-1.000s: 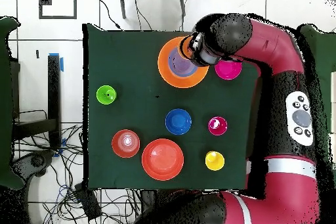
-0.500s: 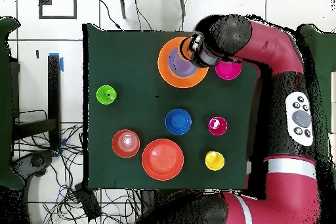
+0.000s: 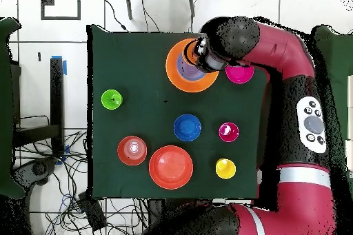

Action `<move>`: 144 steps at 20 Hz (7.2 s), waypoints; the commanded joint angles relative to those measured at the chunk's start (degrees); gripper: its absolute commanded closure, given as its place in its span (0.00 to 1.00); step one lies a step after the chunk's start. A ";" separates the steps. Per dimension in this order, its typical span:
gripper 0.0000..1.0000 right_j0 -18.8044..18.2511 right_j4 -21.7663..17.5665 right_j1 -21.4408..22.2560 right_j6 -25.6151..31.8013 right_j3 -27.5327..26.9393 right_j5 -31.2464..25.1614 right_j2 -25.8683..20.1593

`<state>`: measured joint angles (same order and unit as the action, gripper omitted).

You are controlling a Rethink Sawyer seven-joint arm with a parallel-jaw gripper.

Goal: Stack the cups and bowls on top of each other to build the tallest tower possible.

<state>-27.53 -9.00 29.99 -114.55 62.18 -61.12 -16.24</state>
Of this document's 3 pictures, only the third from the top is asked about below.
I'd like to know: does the large red-orange bowl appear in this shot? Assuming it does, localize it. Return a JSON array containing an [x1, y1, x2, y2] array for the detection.
[[148, 145, 194, 190]]

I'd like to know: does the yellow cup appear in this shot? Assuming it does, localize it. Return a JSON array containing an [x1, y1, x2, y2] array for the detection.
[[215, 158, 237, 180]]

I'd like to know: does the large orange bowl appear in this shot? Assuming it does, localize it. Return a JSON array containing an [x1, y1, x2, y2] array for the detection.
[[165, 38, 220, 93]]

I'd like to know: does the pink-red cup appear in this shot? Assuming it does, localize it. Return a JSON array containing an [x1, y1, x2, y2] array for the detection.
[[218, 121, 240, 143]]

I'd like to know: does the dark blue bowl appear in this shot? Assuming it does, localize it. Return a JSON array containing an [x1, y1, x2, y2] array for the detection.
[[173, 113, 202, 143]]

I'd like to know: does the neighbouring green cloth table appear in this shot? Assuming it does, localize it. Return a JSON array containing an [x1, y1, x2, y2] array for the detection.
[[0, 17, 27, 200], [311, 24, 353, 192]]

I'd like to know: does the blue tape piece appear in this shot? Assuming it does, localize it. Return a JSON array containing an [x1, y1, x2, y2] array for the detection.
[[50, 54, 68, 76]]

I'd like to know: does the black metal frame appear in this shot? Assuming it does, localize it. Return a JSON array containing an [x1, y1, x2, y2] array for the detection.
[[12, 57, 65, 157]]

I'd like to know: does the light blue bowl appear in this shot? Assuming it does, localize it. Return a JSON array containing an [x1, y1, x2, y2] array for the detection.
[[176, 52, 208, 82]]

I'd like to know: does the dark grey pedestal base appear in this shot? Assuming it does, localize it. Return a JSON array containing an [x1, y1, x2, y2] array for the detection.
[[12, 157, 59, 187]]

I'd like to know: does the pink-red bowl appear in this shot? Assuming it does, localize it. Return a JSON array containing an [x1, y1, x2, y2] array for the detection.
[[225, 63, 255, 85]]

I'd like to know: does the black square frame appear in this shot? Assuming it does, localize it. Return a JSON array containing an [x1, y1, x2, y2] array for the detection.
[[40, 0, 81, 21]]

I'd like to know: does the orange cup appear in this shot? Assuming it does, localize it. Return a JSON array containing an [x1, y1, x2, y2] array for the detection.
[[182, 40, 200, 66]]

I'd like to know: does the black cable with plug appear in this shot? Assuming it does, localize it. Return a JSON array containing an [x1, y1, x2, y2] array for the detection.
[[99, 0, 129, 32]]

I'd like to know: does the white panel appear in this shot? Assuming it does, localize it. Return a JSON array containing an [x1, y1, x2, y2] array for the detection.
[[345, 74, 353, 172]]

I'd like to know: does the small red-orange bowl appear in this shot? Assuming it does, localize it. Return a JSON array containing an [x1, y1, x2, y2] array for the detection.
[[117, 135, 148, 167]]

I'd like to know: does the green cup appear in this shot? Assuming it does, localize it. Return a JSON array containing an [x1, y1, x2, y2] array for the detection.
[[101, 89, 123, 110]]

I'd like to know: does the camera tripod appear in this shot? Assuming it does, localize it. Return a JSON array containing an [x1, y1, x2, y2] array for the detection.
[[123, 0, 200, 21]]

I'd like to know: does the black power strip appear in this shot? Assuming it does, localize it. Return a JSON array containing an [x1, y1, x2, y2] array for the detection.
[[77, 191, 108, 232]]

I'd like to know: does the dark green tablecloth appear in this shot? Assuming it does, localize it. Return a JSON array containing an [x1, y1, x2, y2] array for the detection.
[[86, 23, 272, 201]]

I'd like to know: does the tangle of cables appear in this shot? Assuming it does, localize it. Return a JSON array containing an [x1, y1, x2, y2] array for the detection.
[[13, 130, 151, 235]]

